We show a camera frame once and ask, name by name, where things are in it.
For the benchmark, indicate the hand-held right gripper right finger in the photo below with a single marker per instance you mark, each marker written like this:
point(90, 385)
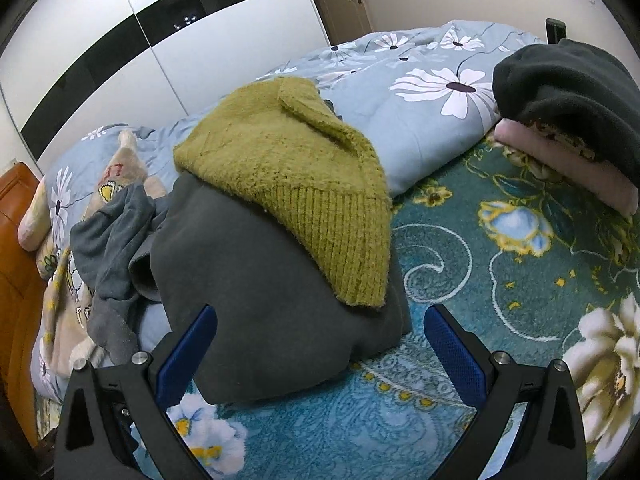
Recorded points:
point(452, 355)

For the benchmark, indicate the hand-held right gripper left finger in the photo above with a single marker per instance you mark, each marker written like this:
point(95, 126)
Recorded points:
point(187, 355)

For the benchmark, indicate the olive green knitted sweater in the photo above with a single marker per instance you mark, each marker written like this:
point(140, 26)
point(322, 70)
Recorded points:
point(280, 170)

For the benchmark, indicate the teal floral bed blanket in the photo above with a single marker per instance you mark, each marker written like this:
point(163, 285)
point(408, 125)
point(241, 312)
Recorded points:
point(450, 270)

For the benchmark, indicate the dark grey fleece garment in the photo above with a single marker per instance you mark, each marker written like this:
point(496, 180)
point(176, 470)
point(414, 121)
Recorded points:
point(260, 310)

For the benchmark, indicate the grey-blue crumpled garment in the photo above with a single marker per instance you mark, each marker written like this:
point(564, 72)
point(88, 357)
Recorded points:
point(117, 250)

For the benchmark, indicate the orange wooden headboard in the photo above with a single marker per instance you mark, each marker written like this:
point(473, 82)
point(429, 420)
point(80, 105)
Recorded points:
point(17, 270)

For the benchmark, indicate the beige floral pillow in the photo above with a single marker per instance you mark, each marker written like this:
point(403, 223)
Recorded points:
point(35, 215)

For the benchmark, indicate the folded pink garment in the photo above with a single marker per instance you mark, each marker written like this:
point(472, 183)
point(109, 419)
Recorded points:
point(565, 165)

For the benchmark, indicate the light blue floral duvet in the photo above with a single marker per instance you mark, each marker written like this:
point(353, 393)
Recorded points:
point(400, 125)

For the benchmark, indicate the folded floral cloth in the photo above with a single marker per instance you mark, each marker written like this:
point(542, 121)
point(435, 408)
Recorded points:
point(555, 132)

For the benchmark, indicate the folded dark grey garment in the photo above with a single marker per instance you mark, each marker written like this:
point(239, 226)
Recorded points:
point(565, 85)

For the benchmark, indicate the white wardrobe with black stripe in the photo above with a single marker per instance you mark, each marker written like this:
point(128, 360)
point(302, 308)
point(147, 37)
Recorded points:
point(100, 25)

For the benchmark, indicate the beige door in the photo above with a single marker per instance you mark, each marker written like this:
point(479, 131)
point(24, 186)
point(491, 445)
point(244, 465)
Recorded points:
point(340, 15)

